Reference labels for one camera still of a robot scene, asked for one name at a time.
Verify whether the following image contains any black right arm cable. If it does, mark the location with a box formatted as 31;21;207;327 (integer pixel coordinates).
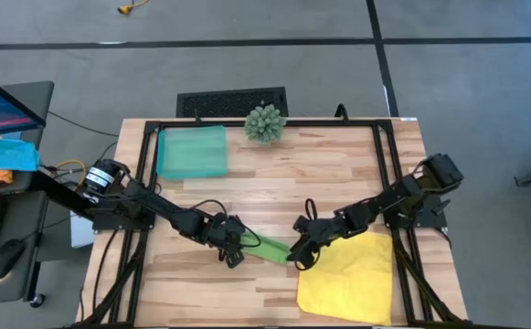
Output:
293;197;322;271

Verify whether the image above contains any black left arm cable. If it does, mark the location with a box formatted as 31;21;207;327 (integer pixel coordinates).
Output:
190;198;262;250

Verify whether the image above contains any green microfiber towel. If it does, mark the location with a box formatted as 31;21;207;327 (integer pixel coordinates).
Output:
240;232;292;265

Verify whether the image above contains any black computer mouse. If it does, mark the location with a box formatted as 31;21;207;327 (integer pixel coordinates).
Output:
0;238;27;281

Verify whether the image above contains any yellow floor cable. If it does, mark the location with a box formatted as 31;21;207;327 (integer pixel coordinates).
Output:
117;0;150;15

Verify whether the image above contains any teal plastic basket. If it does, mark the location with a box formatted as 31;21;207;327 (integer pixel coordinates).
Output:
155;125;228;180

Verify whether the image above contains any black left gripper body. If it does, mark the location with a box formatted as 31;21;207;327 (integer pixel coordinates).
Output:
199;213;248;270

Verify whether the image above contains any grey side desk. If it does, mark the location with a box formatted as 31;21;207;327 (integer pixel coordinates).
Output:
0;80;55;306

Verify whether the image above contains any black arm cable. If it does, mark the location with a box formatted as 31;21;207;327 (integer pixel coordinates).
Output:
190;198;262;250
293;197;322;271

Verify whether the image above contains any black table frame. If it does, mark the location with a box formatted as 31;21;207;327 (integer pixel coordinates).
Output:
75;117;470;329

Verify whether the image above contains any green plant in patterned pot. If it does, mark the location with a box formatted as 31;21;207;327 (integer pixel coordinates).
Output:
244;103;288;146

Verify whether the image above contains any black diagonal beam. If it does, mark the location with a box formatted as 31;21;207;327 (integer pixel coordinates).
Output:
29;168;97;220

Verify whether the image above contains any black floor vent grate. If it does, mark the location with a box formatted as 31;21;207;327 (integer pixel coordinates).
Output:
175;86;289;119

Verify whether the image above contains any yellow cable loop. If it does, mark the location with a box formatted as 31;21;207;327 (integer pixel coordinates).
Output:
56;158;87;186

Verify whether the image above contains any yellow microfiber towel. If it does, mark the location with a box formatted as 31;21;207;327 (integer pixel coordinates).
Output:
296;230;394;326

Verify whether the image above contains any white box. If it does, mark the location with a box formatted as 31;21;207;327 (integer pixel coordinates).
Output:
69;212;96;249

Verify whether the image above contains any blue cloth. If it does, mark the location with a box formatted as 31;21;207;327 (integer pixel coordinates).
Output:
0;136;41;174

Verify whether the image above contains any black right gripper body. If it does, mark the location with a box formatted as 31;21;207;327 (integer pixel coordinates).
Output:
292;214;346;243

